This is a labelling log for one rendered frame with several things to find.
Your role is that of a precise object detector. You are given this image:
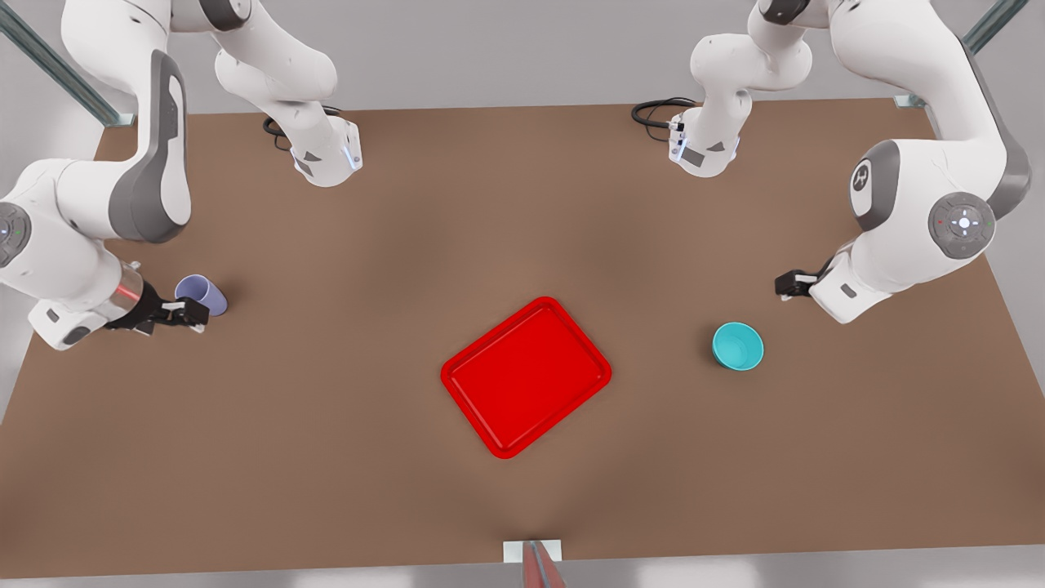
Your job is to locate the silver frame post with foot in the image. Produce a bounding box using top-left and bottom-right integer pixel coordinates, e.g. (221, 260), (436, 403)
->
(503, 539), (567, 588)

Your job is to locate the black cable loop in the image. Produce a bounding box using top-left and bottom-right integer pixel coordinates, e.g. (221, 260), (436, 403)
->
(631, 97), (699, 142)
(262, 105), (344, 153)

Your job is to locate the teal bowl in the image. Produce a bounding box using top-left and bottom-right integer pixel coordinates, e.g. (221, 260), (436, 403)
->
(712, 322), (765, 371)

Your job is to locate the lavender cup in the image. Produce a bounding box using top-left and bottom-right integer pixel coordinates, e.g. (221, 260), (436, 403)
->
(175, 274), (229, 317)

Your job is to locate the red tray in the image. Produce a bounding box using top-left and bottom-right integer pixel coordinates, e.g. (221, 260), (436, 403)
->
(440, 296), (613, 459)

